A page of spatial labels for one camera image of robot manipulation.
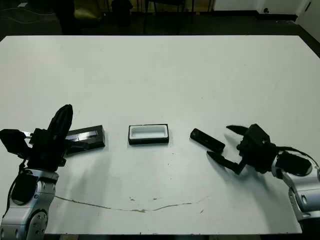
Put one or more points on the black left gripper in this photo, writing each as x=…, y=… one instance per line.
x=47, y=155

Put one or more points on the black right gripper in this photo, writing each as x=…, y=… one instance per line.
x=257, y=157

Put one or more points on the black slim camera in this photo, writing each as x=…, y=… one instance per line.
x=207, y=140

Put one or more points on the black printed box lid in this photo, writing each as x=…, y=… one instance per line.
x=87, y=142

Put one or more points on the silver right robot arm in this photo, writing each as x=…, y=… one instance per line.
x=307, y=195

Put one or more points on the black box base white insert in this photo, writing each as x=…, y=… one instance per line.
x=148, y=141

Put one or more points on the yellow plastic bag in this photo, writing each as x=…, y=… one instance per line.
x=87, y=13

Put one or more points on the white paper sheet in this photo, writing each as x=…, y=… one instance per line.
x=22, y=5

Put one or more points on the black upright stand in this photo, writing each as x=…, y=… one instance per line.
x=122, y=12

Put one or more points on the black round door knob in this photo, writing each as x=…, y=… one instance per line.
x=266, y=10

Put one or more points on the white door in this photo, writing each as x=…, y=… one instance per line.
x=280, y=8

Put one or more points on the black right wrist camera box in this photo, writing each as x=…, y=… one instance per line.
x=257, y=133

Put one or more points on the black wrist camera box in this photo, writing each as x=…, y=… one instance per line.
x=12, y=142
x=257, y=133

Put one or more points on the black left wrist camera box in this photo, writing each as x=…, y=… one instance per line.
x=12, y=142

